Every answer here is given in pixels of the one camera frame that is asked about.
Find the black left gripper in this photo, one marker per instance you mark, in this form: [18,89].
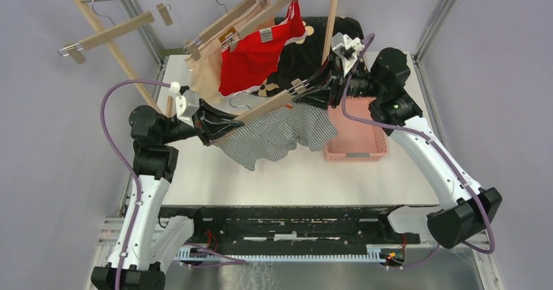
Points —
[203,125]

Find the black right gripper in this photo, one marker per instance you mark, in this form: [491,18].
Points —
[321,79]

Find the wooden clip hanger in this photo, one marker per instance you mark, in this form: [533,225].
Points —
[138,23]
[244,113]

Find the beige underwear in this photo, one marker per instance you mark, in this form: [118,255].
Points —
[205,72]

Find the grey striped underwear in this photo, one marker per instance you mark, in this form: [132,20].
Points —
[273,135]

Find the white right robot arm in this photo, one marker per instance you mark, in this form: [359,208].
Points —
[464,208]

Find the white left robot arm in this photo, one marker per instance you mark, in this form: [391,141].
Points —
[139,259]

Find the red underwear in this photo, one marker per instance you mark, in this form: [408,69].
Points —
[256,56]

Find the wooden hanger with red underwear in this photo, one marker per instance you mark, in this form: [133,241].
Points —
[243,30]

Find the empty wooden clip hanger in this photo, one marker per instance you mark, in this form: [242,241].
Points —
[138,23]

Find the black floral plush pillow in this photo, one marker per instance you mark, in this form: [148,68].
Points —
[300,60]

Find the pink perforated plastic basket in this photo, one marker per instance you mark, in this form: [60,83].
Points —
[355,142]

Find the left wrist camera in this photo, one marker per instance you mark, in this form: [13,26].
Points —
[186,105]

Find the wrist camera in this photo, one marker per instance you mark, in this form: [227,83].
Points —
[347,49]
[186,105]

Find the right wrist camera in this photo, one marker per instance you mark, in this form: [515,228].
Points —
[347,49]

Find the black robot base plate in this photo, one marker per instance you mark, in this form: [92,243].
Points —
[291,230]

